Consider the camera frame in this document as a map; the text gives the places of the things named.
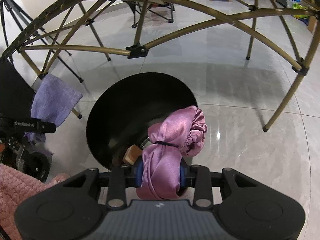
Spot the purple fabric pouch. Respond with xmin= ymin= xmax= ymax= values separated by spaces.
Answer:
xmin=26 ymin=74 xmax=82 ymax=144

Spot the black camera tripod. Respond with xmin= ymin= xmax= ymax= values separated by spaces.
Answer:
xmin=1 ymin=0 xmax=84 ymax=83

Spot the pink fluffy sleeve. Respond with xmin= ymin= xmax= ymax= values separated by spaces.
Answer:
xmin=0 ymin=164 xmax=70 ymax=239

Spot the pink satin bonnet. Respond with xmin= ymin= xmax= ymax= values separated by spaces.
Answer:
xmin=136 ymin=106 xmax=207 ymax=200

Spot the folding camping table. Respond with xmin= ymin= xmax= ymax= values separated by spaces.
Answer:
xmin=0 ymin=0 xmax=320 ymax=132

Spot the black folding chair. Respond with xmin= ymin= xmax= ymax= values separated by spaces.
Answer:
xmin=122 ymin=0 xmax=175 ymax=28

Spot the black round trash bin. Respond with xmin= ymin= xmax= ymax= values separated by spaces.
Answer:
xmin=86 ymin=72 xmax=197 ymax=170

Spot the orange layered sponge block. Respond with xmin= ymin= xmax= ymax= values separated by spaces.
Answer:
xmin=123 ymin=145 xmax=142 ymax=165

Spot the black suitcase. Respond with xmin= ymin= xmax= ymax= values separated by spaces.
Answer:
xmin=1 ymin=60 xmax=56 ymax=182

